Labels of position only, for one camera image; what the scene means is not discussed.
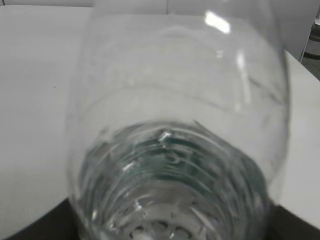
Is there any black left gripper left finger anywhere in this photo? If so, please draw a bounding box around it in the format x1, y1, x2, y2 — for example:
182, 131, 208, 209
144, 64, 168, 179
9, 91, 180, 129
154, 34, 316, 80
7, 199, 80, 240

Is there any clear Cestbon water bottle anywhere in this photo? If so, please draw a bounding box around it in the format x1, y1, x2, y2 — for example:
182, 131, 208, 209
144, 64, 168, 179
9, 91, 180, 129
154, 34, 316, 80
66, 0, 290, 240

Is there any grey white background device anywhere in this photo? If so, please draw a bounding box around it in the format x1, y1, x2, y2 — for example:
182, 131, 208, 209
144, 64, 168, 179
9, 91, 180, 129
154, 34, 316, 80
300, 16, 320, 62

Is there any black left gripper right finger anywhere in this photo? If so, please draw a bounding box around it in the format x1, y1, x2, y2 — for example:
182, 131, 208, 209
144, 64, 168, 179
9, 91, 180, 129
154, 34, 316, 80
268, 206, 320, 240

